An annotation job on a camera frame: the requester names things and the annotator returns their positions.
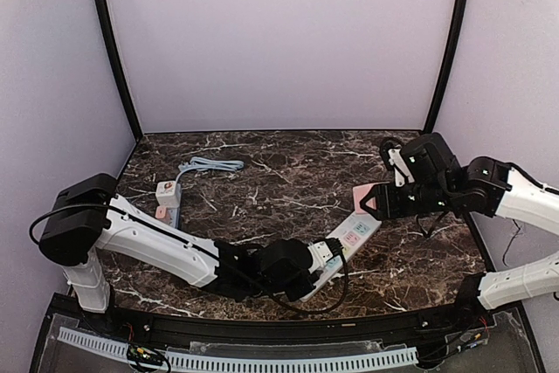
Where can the white slotted cable duct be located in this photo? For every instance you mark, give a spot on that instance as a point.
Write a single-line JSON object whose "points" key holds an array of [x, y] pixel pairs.
{"points": [[210, 358]]}

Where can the pink plug adapter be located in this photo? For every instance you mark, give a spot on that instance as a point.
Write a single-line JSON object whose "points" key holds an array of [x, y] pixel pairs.
{"points": [[162, 214]]}

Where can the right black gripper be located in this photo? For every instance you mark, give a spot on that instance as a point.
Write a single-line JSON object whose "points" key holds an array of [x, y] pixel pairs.
{"points": [[382, 200]]}

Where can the white cube socket adapter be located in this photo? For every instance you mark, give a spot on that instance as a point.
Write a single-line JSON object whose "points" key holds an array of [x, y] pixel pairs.
{"points": [[168, 194]]}

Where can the black front frame rail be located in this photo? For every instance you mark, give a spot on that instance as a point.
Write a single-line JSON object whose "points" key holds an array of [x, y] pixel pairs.
{"points": [[427, 327]]}

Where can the small green circuit board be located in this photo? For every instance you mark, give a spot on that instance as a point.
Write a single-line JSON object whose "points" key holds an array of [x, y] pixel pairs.
{"points": [[139, 354]]}

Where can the black frame post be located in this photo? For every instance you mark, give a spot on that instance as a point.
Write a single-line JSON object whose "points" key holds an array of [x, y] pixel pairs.
{"points": [[114, 59], [451, 45]]}

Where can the blue-grey power strip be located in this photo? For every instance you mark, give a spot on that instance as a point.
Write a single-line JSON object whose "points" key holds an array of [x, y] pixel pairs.
{"points": [[175, 211]]}

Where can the left black frame post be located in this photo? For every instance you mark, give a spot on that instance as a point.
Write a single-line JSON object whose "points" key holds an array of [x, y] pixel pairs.
{"points": [[114, 59]]}

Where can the pink cube socket adapter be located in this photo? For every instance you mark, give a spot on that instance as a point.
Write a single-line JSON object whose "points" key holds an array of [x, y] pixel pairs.
{"points": [[365, 199]]}

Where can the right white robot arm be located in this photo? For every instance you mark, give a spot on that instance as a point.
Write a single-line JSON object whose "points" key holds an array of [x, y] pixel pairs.
{"points": [[499, 189]]}

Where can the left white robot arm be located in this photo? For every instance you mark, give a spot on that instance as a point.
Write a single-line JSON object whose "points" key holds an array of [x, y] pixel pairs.
{"points": [[90, 216]]}

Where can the right black frame post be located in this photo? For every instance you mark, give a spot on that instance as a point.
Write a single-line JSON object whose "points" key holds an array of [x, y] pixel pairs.
{"points": [[451, 45]]}

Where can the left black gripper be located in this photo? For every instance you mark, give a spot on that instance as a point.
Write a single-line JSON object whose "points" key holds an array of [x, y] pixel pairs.
{"points": [[320, 275]]}

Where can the white colourful power strip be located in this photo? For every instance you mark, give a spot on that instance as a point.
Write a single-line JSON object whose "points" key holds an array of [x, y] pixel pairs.
{"points": [[353, 232]]}

